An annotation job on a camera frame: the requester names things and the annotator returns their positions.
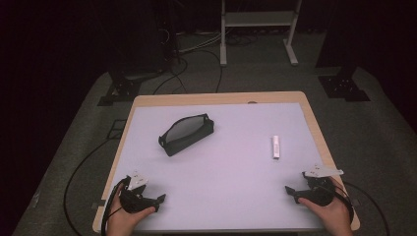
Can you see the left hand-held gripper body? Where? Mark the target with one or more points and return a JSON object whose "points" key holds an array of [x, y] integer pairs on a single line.
{"points": [[132, 200]]}

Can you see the black pencil case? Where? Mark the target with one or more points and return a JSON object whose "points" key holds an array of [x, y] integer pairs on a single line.
{"points": [[187, 134]]}

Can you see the person's right hand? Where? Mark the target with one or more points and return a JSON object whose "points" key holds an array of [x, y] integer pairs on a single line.
{"points": [[334, 216]]}

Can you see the white table mat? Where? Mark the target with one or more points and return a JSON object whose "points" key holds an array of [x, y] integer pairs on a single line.
{"points": [[223, 170]]}

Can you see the person's left hand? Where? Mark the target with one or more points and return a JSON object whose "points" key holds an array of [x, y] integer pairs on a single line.
{"points": [[123, 221]]}

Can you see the black floor frame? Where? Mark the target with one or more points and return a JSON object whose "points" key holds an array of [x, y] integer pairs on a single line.
{"points": [[116, 129]]}

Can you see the black stand base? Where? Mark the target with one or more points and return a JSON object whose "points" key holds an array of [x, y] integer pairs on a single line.
{"points": [[342, 87], [119, 90]]}

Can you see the white eraser stick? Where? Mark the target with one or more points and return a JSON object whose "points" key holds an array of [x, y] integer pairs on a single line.
{"points": [[276, 147]]}

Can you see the white metal stand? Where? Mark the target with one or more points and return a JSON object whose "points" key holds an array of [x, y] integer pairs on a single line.
{"points": [[259, 19]]}

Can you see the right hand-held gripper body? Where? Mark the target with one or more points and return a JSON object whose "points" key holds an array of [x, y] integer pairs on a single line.
{"points": [[319, 193]]}

